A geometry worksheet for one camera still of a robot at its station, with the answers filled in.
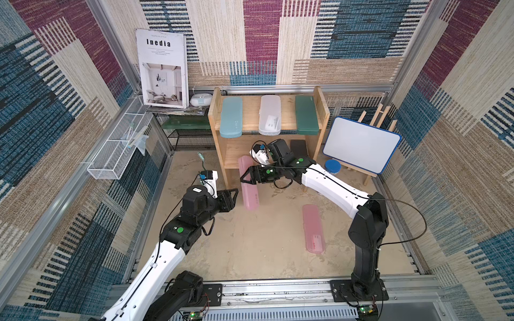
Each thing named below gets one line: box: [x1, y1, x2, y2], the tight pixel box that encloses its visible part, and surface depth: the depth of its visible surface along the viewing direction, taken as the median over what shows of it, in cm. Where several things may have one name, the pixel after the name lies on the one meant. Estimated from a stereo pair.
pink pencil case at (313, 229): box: [302, 204, 326, 254], surface depth 91 cm
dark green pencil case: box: [295, 94, 320, 136], surface depth 71 cm
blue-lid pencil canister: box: [324, 159, 342, 175], surface depth 88 cm
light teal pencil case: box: [219, 96, 243, 139], surface depth 69 cm
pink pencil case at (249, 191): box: [238, 155, 260, 211], surface depth 77 cm
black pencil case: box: [290, 139, 308, 159], surface depth 93 cm
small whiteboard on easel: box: [322, 102, 402, 187], surface depth 97 cm
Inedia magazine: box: [135, 28, 190, 110], surface depth 79 cm
